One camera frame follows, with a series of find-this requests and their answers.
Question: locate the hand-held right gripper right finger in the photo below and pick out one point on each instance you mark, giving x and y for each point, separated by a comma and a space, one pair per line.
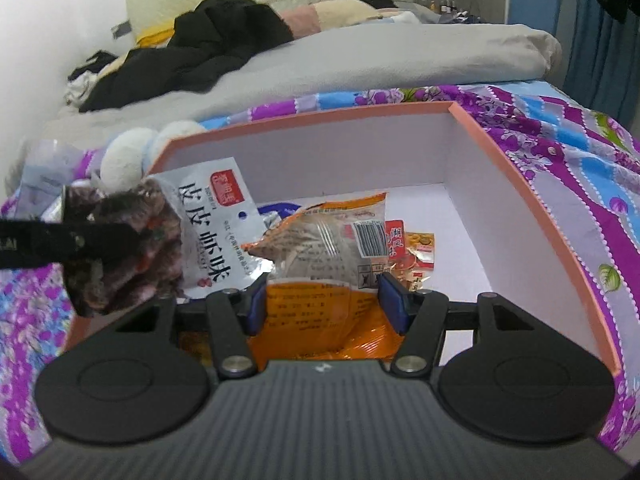
395, 302

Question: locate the grey duvet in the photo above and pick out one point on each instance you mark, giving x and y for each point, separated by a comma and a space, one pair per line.
375, 60

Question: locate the pink pillow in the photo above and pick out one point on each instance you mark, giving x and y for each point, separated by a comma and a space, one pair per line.
300, 21

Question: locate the white plush toy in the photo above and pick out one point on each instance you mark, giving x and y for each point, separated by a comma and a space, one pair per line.
130, 155

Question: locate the white snack packet red label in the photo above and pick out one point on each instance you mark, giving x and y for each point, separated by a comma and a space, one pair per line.
215, 240

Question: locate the white blue snack packet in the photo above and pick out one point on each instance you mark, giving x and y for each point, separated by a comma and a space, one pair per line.
280, 207

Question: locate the clear plastic bag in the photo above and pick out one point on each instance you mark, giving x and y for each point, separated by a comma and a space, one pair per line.
50, 170

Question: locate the group of small bottles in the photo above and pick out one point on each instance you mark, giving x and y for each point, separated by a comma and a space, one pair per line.
447, 6

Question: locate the dark blue patterned cloth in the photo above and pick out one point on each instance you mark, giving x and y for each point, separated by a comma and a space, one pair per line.
465, 19

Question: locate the black cloth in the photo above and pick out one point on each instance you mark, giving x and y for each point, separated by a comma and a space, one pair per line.
375, 1

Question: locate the black jacket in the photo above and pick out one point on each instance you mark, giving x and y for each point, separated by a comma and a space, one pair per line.
210, 40

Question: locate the pink cardboard box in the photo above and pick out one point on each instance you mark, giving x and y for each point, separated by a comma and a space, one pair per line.
350, 155

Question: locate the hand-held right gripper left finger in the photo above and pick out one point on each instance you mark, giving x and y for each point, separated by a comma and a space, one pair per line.
257, 305

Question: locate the dark mottled snack packet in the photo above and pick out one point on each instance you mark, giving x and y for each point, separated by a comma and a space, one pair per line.
130, 280

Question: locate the beige pillow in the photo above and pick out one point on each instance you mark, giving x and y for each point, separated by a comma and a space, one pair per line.
345, 12

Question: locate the blue curtain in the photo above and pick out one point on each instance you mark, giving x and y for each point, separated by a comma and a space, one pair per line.
600, 60

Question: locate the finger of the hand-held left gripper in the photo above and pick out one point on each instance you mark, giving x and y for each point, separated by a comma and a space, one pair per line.
105, 242

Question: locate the clothes pile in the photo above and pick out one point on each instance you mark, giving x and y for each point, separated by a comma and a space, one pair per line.
80, 85

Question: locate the grey wall socket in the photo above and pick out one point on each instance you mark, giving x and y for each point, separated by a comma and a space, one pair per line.
120, 30

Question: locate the purple floral bedsheet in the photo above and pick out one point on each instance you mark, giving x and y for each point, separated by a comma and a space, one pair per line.
550, 160

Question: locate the yellow blanket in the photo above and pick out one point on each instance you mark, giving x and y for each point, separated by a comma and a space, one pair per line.
157, 36

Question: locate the orange red snack packet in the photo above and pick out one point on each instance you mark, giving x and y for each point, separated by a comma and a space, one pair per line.
420, 247

